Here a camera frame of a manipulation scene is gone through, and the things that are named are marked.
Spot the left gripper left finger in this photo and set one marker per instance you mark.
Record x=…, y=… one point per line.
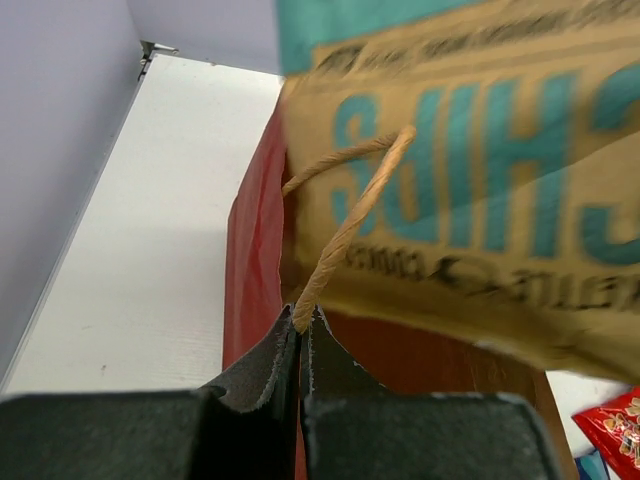
x=239, y=425

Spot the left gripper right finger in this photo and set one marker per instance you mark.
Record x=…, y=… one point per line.
x=354, y=427

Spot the tan kettle chips bag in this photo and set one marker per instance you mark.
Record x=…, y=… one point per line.
x=470, y=168

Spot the red paper bag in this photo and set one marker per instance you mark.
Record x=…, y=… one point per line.
x=260, y=277

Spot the blue Burts crisps bag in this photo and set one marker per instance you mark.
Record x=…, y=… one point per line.
x=591, y=466

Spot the red snack packet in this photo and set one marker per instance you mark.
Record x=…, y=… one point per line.
x=613, y=429

